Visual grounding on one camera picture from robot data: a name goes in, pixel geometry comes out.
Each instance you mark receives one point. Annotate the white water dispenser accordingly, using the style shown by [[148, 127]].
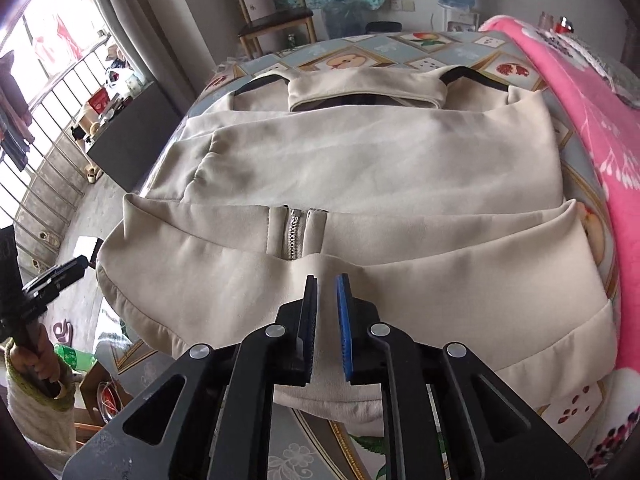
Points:
[[460, 20]]

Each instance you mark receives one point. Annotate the wooden chair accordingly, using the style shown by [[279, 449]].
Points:
[[275, 20]]

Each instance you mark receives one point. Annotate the silver quilted lace cloth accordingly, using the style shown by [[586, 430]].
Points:
[[600, 55]]

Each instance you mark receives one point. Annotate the person's left hand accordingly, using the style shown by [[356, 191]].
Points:
[[45, 355]]

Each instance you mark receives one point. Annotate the brown open box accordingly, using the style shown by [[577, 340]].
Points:
[[97, 395]]

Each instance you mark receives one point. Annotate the person's left forearm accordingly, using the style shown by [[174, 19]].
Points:
[[35, 425]]

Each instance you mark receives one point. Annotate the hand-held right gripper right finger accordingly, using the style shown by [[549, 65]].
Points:
[[345, 325]]

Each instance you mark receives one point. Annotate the red box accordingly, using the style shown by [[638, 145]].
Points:
[[99, 100]]

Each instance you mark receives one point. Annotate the pink floral blanket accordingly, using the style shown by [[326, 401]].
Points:
[[590, 110]]

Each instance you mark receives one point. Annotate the black trash bin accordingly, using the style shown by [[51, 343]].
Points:
[[384, 28]]

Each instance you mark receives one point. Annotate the empty clear water jug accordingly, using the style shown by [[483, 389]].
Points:
[[345, 20]]

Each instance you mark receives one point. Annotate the pink slipper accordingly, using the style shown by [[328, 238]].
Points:
[[64, 331]]

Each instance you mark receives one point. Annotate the wall socket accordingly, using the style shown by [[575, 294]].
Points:
[[402, 5]]

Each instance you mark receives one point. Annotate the glass jar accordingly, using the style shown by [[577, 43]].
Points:
[[545, 19]]

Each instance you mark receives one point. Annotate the dark hanging clothes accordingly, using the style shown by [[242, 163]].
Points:
[[15, 110]]

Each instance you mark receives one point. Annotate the metal window railing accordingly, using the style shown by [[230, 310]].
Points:
[[55, 160]]

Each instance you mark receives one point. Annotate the pair of beige slippers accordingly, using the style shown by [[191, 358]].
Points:
[[92, 174]]

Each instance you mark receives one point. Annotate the red hanging cloth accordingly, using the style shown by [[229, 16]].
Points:
[[55, 35]]

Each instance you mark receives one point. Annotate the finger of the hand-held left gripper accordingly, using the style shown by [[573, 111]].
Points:
[[65, 272], [42, 305]]

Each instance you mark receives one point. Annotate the filled plastic shopping bag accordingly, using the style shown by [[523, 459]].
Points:
[[122, 82]]

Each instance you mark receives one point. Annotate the grey curtain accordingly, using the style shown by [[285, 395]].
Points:
[[145, 30]]

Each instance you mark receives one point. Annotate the green plastic bottle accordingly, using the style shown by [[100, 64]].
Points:
[[77, 359]]

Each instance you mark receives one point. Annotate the cream zip jacket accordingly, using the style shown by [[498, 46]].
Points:
[[375, 160]]

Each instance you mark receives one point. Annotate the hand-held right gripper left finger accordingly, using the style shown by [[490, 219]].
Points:
[[311, 320]]

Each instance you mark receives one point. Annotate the dark cabinet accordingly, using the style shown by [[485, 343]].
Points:
[[135, 135]]

